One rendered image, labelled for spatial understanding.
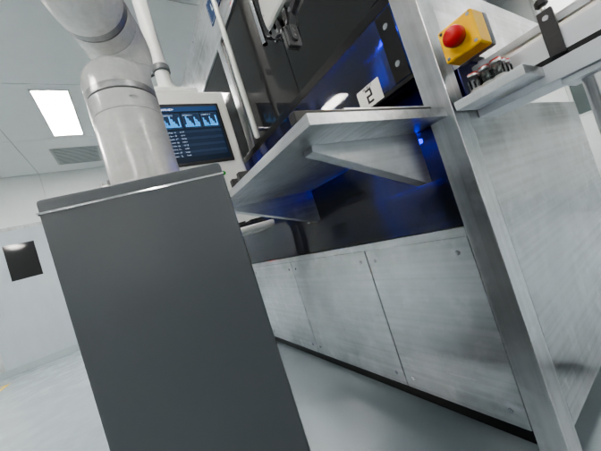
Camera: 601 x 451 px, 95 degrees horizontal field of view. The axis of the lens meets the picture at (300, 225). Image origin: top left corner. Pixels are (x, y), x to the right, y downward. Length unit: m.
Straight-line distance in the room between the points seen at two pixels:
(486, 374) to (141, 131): 0.96
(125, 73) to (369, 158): 0.49
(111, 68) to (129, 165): 0.17
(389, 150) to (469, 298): 0.43
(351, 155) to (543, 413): 0.73
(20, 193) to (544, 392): 6.34
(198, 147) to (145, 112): 0.89
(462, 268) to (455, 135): 0.32
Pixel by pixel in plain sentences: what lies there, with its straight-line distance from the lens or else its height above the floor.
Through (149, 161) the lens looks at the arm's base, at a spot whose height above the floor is 0.91.
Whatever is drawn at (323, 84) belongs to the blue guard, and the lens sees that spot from 1.04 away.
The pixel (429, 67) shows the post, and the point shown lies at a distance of 0.79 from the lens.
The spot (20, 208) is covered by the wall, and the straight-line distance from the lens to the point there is 6.23.
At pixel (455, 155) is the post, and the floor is 0.77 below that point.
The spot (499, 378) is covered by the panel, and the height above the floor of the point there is 0.21.
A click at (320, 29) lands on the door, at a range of 1.09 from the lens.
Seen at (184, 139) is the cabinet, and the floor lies 1.30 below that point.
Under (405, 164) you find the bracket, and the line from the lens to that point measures 0.72.
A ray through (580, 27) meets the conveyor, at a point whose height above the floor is 0.91.
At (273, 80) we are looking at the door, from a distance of 1.33.
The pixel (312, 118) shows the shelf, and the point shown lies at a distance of 0.45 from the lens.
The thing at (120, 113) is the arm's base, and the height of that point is 1.00.
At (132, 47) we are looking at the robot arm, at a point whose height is 1.18.
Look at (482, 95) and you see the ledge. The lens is 0.73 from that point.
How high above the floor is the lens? 0.71
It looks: 1 degrees up
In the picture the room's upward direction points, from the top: 18 degrees counter-clockwise
